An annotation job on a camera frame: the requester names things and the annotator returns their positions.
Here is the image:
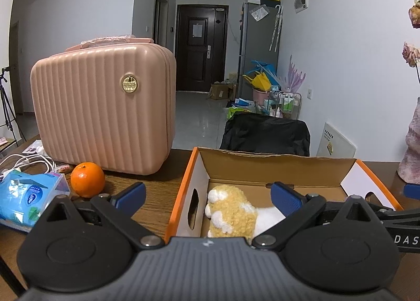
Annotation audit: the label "purple ceramic vase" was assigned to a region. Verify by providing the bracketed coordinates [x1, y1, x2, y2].
[397, 98, 420, 184]

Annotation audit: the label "pink ribbed suitcase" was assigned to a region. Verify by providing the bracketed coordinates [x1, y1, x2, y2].
[30, 37, 177, 175]

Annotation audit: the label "white board against wall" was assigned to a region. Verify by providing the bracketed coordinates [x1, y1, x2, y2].
[316, 122, 357, 159]

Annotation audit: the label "grey refrigerator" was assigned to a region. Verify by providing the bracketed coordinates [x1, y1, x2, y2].
[236, 0, 280, 100]

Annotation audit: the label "black chair back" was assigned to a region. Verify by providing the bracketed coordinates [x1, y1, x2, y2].
[220, 112, 310, 157]

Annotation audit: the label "orange fruit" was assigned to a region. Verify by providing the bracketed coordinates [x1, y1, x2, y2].
[70, 162, 105, 198]

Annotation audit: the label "black camera tripod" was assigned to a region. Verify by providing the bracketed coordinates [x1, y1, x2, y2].
[0, 66, 26, 144]

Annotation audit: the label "wire trolley with bottles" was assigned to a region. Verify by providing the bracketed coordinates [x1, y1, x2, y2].
[263, 91, 302, 120]

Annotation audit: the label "dried pink roses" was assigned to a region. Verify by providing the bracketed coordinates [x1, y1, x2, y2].
[402, 0, 419, 80]

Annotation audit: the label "cardboard box on floor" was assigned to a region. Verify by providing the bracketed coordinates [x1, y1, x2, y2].
[208, 83, 236, 100]

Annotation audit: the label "red cardboard pumpkin box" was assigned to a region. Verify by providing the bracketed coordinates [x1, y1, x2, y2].
[164, 147, 403, 241]

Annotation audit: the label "yellow bag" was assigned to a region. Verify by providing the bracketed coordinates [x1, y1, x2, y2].
[243, 71, 271, 92]

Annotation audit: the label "yellow white alpaca plush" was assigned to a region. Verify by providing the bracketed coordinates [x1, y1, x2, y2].
[204, 184, 285, 243]

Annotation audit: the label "dark front door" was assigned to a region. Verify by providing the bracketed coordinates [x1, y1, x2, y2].
[175, 4, 229, 92]

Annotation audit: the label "white cable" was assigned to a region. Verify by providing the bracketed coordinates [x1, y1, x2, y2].
[0, 152, 59, 177]

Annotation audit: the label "blue tissue pack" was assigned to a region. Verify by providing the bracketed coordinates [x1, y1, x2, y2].
[0, 170, 70, 233]

